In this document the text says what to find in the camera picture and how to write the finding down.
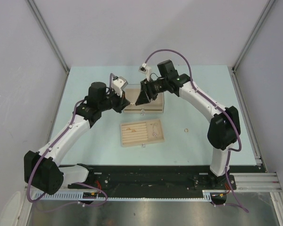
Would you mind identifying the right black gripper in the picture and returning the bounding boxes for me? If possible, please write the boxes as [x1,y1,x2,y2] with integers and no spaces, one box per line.
[136,78,168,106]

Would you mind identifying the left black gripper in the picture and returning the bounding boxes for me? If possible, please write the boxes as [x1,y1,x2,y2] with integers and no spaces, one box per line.
[99,87,130,113]

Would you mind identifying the silver rhinestone chain necklace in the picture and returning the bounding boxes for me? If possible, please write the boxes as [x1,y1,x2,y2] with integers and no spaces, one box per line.
[150,122,160,137]

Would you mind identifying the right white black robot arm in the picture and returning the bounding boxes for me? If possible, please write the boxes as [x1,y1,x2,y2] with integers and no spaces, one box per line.
[135,60,242,189]

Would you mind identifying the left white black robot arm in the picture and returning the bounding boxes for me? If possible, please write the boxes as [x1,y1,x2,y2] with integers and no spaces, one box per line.
[24,77,130,195]

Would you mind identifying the beige jewelry box clear case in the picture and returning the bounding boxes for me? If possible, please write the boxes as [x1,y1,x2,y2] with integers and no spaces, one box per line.
[123,84,165,115]

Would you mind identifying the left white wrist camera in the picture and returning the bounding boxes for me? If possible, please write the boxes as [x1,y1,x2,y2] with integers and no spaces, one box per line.
[111,76,128,97]

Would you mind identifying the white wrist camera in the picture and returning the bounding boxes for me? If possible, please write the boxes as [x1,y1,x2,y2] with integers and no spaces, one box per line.
[111,76,128,97]
[138,63,152,81]

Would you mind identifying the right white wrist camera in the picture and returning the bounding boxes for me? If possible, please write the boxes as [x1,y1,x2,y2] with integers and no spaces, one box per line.
[138,63,152,81]

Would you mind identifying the beige velvet ring tray drawer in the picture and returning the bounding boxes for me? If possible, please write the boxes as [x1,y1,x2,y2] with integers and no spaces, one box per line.
[120,119,165,147]

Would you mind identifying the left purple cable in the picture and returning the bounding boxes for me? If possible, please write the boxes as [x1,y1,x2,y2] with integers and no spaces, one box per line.
[26,73,115,203]

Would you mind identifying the purple cable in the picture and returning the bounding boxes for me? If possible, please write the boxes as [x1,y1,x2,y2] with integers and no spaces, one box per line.
[146,48,241,151]
[26,73,115,203]

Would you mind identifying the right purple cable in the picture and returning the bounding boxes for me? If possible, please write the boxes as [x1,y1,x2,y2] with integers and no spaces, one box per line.
[146,48,241,151]

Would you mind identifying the left aluminium frame post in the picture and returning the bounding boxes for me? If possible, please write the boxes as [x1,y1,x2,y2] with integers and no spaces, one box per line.
[25,0,70,73]

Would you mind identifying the aluminium frame post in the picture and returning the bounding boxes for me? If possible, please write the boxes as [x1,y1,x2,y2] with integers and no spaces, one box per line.
[231,0,276,71]
[25,0,70,73]

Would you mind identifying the grey slotted cable duct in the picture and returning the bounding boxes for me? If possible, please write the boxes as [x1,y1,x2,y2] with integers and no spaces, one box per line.
[34,190,227,202]

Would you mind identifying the right aluminium frame post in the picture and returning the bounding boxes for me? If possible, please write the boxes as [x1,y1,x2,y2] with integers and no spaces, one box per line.
[231,0,276,71]

